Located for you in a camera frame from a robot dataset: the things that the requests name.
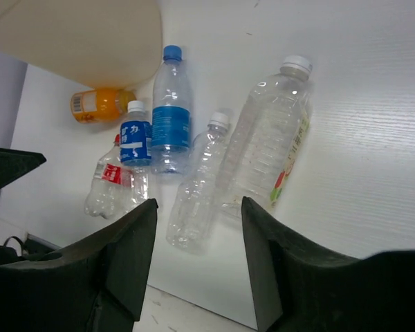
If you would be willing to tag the slim clear white-cap bottle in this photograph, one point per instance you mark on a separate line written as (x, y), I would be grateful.
(191, 216)

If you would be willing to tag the large clear square bottle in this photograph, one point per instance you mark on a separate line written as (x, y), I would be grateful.
(266, 139)

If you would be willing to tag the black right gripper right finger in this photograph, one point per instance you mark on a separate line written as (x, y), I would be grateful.
(299, 285)

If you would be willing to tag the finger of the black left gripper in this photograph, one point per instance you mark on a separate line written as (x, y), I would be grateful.
(15, 163)

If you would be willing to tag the red cap clear bottle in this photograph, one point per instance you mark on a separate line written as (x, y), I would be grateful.
(115, 188)

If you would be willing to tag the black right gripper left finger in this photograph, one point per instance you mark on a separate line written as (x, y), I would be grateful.
(95, 284)

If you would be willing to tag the cream plastic bin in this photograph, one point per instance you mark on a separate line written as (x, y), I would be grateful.
(97, 43)

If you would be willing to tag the orange juice bottle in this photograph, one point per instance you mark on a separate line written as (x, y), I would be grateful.
(100, 105)

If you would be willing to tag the tall blue cap bottle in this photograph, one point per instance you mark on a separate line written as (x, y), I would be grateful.
(171, 114)

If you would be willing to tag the small blue label bottle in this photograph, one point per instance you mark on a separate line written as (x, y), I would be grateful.
(135, 136)

